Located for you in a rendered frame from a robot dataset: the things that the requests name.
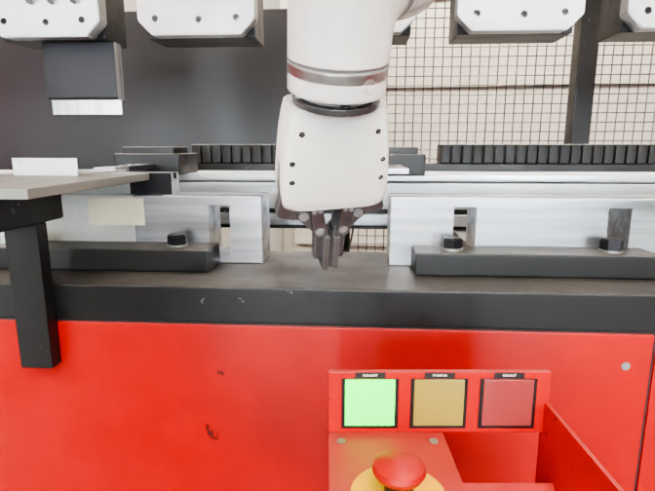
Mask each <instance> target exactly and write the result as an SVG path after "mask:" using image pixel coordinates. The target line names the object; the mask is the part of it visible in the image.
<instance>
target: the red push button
mask: <svg viewBox="0 0 655 491"><path fill-rule="evenodd" d="M372 471H373V473H374V475H375V477H376V479H377V480H378V481H379V482H380V483H381V484H382V485H384V491H413V489H414V488H416V487H417V486H419V485H420V484H421V483H422V481H423V480H424V479H425V477H426V474H427V471H426V467H425V464H424V462H423V460H422V459H421V458H420V457H419V456H417V455H416V454H414V453H412V452H409V451H405V450H401V449H392V450H387V451H384V452H381V453H380V454H378V455H377V456H376V457H375V459H374V461H373V465H372Z"/></svg>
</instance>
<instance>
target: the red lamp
mask: <svg viewBox="0 0 655 491"><path fill-rule="evenodd" d="M533 392H534V379H484V382H483V397H482V426H530V425H531V414H532V403H533Z"/></svg>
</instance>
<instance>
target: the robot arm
mask: <svg viewBox="0 0 655 491"><path fill-rule="evenodd" d="M434 1H435V0H288V75H287V87H288V90H289V91H290V92H291V93H292V94H287V95H286V96H284V98H283V102H282V106H281V112H280V118H279V125H278V133H277V145H276V165H275V181H276V188H277V191H279V193H278V197H277V201H276V204H275V211H276V215H277V217H279V218H283V219H289V220H299V221H300V222H301V223H303V224H304V225H305V226H306V227H308V228H309V229H310V230H311V231H312V254H313V257H314V258H318V259H319V262H320V264H321V267H322V269H323V270H324V269H327V268H329V267H331V268H332V269H333V268H337V267H338V256H342V255H343V247H344V235H346V234H348V232H349V230H350V227H351V226H352V225H353V224H354V223H355V222H356V221H357V220H358V219H359V218H360V217H362V216H363V214H369V213H372V212H375V211H379V210H381V209H383V198H384V196H385V192H386V186H387V177H388V163H389V133H388V116H387V106H386V102H385V101H384V99H383V98H382V97H383V96H384V95H385V93H386V84H387V83H388V80H389V74H388V73H389V68H388V67H389V65H390V56H391V48H392V39H393V32H394V27H395V24H396V21H398V20H402V19H408V18H411V17H414V16H416V15H418V14H420V13H422V12H423V11H425V10H426V9H428V8H429V7H430V5H431V4H432V3H433V2H434ZM328 209H332V214H331V219H330V220H328V221H327V223H326V222H325V213H324V210H328Z"/></svg>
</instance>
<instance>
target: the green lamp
mask: <svg viewBox="0 0 655 491"><path fill-rule="evenodd" d="M395 392H396V380H395V379H346V380H345V426H394V425H395Z"/></svg>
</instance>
